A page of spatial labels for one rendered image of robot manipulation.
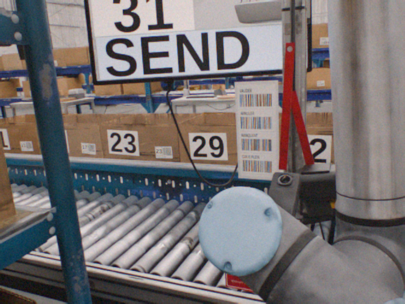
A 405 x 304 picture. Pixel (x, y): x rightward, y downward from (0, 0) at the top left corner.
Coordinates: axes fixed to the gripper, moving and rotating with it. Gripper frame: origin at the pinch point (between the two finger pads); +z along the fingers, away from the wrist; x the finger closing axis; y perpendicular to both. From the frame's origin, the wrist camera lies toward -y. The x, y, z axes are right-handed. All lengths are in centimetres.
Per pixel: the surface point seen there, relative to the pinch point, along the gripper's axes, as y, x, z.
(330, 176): -9.9, 7.3, -8.0
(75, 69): -286, -505, 424
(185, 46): -35.8, -23.4, -10.9
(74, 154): -27, -112, 58
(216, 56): -34.7, -17.4, -8.0
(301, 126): -19.2, 1.6, -6.9
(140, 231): 4, -55, 36
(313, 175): -10.0, 4.3, -7.7
